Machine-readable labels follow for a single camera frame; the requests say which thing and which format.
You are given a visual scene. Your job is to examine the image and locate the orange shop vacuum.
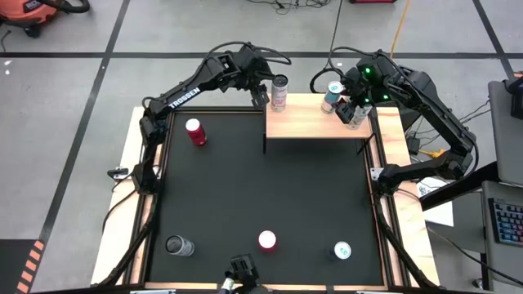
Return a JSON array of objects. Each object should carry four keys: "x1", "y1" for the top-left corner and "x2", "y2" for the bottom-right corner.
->
[{"x1": 0, "y1": 0, "x2": 60, "y2": 38}]

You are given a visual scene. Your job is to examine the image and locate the wooden shelf black legs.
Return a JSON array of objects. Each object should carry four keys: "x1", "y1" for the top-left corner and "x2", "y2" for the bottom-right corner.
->
[{"x1": 263, "y1": 87, "x2": 377, "y2": 155}]

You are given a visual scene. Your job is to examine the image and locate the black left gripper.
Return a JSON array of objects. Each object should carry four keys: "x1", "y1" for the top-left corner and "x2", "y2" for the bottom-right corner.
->
[{"x1": 236, "y1": 44, "x2": 279, "y2": 111}]

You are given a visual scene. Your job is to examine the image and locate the black orange hazard floor mat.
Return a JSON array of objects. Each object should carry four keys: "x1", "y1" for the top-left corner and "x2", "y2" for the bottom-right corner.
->
[{"x1": 0, "y1": 238, "x2": 46, "y2": 294}]

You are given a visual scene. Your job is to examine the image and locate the blue Red Bull can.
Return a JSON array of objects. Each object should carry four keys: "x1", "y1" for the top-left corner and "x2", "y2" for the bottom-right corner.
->
[
  {"x1": 320, "y1": 80, "x2": 344, "y2": 115},
  {"x1": 326, "y1": 240, "x2": 353, "y2": 262}
]

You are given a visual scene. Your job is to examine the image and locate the yellow extension cable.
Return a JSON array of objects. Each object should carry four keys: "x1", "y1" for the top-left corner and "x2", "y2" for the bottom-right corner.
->
[{"x1": 386, "y1": 0, "x2": 412, "y2": 58}]

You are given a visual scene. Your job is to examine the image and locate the black cable bundle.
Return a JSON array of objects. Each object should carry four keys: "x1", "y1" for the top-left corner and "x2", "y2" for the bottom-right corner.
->
[{"x1": 244, "y1": 0, "x2": 332, "y2": 16}]

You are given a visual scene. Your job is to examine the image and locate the black keyboard coloured keys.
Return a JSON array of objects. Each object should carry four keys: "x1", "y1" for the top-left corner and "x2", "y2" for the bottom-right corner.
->
[{"x1": 488, "y1": 198, "x2": 523, "y2": 247}]

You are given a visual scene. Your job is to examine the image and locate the white Celsius can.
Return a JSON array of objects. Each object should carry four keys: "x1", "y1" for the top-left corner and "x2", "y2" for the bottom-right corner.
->
[{"x1": 164, "y1": 234, "x2": 196, "y2": 258}]

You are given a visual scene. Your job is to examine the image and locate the Celsius Peach Vibe can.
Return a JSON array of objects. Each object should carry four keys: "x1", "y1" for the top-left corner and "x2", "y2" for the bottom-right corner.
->
[{"x1": 270, "y1": 73, "x2": 289, "y2": 114}]

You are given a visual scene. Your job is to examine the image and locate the red Coca-Cola Zero can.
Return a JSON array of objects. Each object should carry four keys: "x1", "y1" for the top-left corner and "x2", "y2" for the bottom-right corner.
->
[
  {"x1": 185, "y1": 118, "x2": 208, "y2": 147},
  {"x1": 257, "y1": 229, "x2": 278, "y2": 253}
]

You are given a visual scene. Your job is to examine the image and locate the black vacuum hose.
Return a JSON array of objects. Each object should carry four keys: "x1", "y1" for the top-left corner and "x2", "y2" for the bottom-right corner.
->
[{"x1": 38, "y1": 0, "x2": 91, "y2": 14}]

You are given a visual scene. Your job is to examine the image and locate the black desk device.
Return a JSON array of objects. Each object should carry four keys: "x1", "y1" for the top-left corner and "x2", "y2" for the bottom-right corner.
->
[{"x1": 504, "y1": 75, "x2": 523, "y2": 120}]

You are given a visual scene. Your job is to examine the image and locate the gray desk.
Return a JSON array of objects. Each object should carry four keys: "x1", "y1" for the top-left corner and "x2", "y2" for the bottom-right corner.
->
[{"x1": 420, "y1": 163, "x2": 523, "y2": 294}]

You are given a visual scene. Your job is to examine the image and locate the black coiled cable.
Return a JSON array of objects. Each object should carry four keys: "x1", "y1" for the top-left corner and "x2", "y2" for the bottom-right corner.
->
[{"x1": 309, "y1": 0, "x2": 346, "y2": 94}]

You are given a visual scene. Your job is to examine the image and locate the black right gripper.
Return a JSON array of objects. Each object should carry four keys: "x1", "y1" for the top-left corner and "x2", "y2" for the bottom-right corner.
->
[{"x1": 334, "y1": 55, "x2": 396, "y2": 125}]

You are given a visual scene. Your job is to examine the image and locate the black aluminium table frame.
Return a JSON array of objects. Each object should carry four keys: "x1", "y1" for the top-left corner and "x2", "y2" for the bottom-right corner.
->
[{"x1": 97, "y1": 91, "x2": 440, "y2": 289}]

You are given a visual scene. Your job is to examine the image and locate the Celsius Tropical Vibe can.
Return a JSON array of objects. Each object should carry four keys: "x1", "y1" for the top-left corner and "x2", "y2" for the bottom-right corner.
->
[{"x1": 346, "y1": 104, "x2": 373, "y2": 131}]

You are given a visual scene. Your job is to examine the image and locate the black white clamp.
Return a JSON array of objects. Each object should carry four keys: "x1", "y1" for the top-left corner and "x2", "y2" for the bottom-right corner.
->
[{"x1": 106, "y1": 166, "x2": 130, "y2": 183}]

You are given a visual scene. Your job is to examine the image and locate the white paper sheet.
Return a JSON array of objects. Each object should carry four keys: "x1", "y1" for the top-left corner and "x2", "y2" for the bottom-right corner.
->
[{"x1": 416, "y1": 176, "x2": 454, "y2": 228}]

